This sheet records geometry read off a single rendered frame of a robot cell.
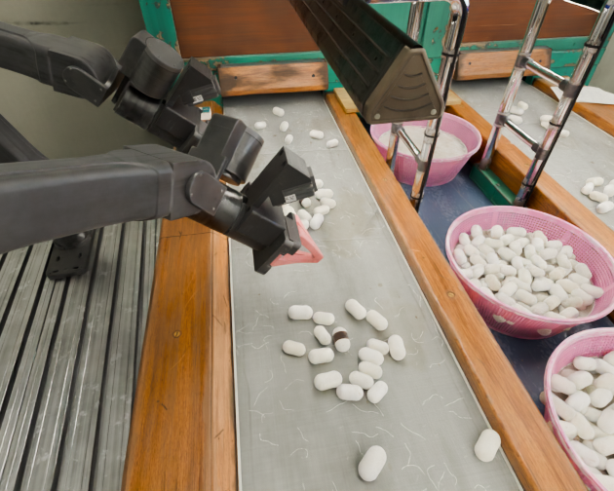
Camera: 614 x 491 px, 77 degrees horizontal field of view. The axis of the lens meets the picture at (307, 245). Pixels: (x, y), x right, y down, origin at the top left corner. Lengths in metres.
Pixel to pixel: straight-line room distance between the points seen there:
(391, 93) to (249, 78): 0.78
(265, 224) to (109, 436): 0.36
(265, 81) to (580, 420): 0.98
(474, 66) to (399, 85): 0.94
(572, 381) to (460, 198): 0.50
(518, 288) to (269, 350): 0.41
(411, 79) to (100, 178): 0.28
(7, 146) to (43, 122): 1.38
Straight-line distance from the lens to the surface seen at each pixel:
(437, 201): 0.96
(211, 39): 1.18
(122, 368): 0.69
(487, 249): 0.75
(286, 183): 0.45
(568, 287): 0.76
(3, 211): 0.31
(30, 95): 2.15
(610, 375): 0.67
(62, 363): 0.74
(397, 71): 0.39
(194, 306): 0.60
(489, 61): 1.36
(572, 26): 1.55
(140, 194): 0.37
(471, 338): 0.58
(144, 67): 0.63
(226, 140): 0.46
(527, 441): 0.54
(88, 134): 2.17
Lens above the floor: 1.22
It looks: 43 degrees down
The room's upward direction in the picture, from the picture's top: straight up
